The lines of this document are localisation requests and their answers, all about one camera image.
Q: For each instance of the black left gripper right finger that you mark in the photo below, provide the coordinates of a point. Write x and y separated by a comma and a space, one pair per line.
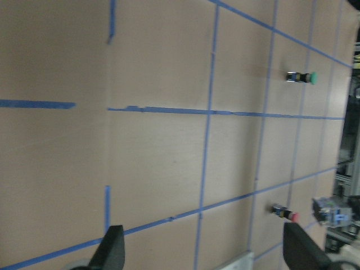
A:
300, 251

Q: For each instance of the red push button switch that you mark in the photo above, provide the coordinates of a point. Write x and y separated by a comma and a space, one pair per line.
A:
284, 212

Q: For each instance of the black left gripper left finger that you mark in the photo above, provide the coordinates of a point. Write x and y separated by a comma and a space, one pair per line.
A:
110, 253

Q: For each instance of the yellow push button switch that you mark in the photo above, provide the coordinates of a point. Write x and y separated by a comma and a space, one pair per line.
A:
332, 212

